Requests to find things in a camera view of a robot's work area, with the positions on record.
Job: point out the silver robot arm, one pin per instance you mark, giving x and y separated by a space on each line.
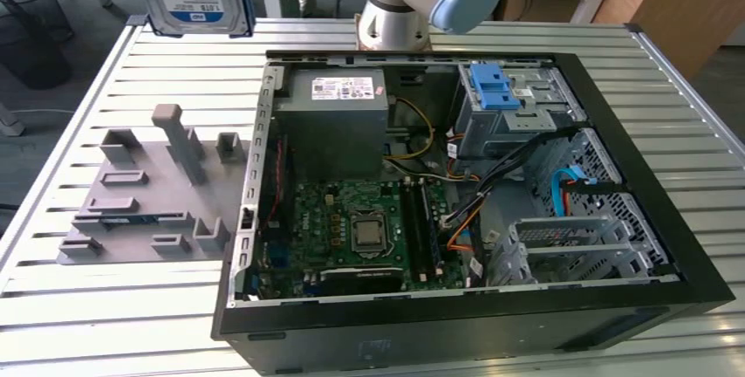
396 23

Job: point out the metal disk bay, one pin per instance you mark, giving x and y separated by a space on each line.
582 249

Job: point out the grey power supply unit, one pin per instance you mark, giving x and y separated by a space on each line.
332 141

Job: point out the CPU socket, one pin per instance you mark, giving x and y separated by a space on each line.
370 214

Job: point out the green motherboard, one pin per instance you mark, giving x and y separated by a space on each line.
323 215

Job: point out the silver CPU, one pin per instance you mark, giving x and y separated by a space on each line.
368 234

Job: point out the black graphics card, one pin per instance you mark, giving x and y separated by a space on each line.
362 280

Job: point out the blue drive latch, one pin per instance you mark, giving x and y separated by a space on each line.
492 89

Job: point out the grey optical drive cage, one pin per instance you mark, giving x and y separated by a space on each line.
524 121

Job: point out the black PC case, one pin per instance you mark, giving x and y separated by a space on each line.
407 320

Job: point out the grey parts rack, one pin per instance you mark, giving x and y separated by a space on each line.
151 202

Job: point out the RAM stick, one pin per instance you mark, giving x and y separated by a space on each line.
128 221

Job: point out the grey floor stand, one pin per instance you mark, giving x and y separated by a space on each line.
11 126

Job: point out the black mesh waste basket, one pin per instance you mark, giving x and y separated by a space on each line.
35 45

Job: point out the wooden cabinet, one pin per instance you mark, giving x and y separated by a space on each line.
687 10

